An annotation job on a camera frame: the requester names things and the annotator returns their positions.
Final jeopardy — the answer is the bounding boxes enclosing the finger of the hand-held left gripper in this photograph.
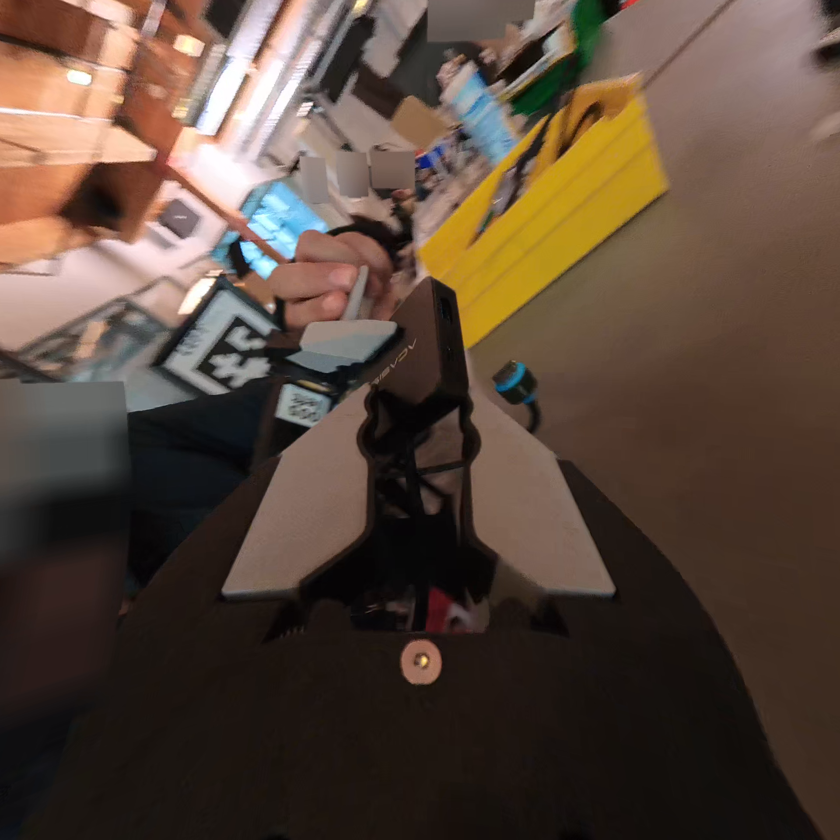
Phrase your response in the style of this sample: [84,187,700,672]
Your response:
[300,322,403,352]
[285,343,393,373]

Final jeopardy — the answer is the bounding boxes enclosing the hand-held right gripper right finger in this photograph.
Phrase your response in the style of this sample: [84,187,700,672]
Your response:
[462,392,616,597]

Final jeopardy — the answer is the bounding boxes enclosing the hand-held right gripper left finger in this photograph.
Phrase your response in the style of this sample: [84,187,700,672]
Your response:
[222,387,378,599]

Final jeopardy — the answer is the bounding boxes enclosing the metal hdmi port hub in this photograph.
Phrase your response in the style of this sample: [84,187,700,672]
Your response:
[364,277,473,519]

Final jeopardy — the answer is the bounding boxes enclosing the black braided hdmi cable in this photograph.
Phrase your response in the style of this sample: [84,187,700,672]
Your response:
[492,359,546,435]

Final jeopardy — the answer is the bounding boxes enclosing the yellow plastic bin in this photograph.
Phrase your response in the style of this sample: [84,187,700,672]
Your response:
[416,73,670,349]

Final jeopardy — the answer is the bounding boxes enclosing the person's left forearm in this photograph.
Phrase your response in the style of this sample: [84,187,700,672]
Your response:
[128,387,277,592]

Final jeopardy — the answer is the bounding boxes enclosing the person's left hand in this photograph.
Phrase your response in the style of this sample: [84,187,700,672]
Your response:
[269,230,399,329]

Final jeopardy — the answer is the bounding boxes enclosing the blue white wipes canister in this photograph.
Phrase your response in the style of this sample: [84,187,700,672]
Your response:
[440,62,521,166]

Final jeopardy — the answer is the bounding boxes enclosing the green plastic bin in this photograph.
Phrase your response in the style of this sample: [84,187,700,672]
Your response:
[507,0,606,116]

